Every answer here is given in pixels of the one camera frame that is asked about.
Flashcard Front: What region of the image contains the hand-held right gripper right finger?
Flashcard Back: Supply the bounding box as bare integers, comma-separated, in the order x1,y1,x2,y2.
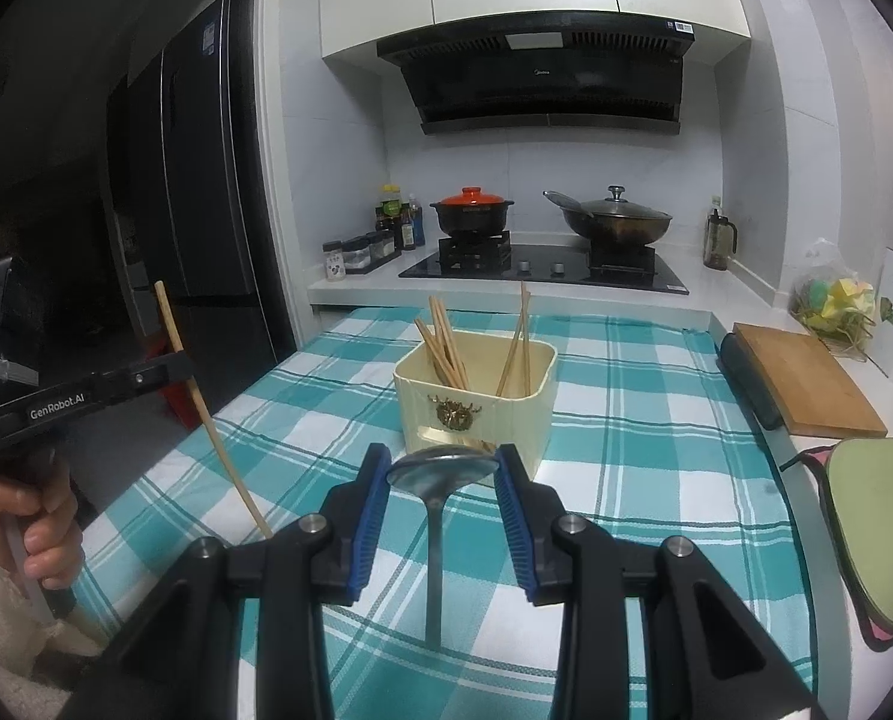
495,445,826,720

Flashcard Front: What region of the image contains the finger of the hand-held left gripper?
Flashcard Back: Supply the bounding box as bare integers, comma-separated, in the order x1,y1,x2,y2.
95,349,197,404

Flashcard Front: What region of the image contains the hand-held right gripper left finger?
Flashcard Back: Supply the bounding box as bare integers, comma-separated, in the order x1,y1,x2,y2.
71,442,392,720

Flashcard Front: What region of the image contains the metal spoon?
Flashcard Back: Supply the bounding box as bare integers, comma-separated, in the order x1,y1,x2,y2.
386,445,499,646

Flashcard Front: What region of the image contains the cream utensil holder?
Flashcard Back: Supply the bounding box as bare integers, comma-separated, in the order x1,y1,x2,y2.
393,335,559,482

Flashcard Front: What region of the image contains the person's left forearm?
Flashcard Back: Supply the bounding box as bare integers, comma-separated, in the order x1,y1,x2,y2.
0,531,112,720

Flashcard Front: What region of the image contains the person's left hand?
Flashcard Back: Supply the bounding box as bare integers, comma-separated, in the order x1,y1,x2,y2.
0,476,86,591

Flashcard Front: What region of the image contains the teal plaid tablecloth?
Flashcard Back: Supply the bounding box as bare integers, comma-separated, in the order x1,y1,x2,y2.
64,306,800,720

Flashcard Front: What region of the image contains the dark refrigerator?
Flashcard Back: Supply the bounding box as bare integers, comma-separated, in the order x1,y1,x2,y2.
105,0,298,430

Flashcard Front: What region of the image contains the black gas stove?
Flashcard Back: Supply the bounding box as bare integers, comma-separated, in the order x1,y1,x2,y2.
398,241,691,296

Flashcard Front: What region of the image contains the black burner grate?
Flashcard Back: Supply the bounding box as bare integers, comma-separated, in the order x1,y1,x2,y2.
588,239,658,275
438,233,512,272

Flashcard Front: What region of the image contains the dark sauce bottle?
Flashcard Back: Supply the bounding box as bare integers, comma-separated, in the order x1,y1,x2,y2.
401,194,427,251

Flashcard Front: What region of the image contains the black clay pot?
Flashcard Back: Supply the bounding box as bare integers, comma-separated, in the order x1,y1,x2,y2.
429,199,516,240

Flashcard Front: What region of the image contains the black wok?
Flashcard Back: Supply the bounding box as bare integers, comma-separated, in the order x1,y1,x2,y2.
543,190,675,248

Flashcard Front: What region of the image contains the wooden cutting board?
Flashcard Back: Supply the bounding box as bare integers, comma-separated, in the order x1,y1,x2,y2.
730,322,889,438

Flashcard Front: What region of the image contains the red pot lid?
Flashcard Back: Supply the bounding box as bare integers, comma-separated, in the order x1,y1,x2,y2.
438,185,508,208

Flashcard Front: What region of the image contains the glass wok lid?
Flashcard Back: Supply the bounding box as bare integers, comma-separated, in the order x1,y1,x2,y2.
577,184,662,223

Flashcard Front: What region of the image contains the dark water bottle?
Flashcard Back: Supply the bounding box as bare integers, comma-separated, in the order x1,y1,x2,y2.
705,194,739,272

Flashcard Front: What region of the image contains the green cutting board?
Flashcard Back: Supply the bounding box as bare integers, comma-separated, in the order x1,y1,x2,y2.
780,436,893,653

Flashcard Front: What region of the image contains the plastic bag of sponges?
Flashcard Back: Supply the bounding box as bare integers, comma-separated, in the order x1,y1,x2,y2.
787,239,887,358

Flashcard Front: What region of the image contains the black range hood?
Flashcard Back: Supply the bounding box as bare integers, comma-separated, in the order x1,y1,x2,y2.
376,10,696,138

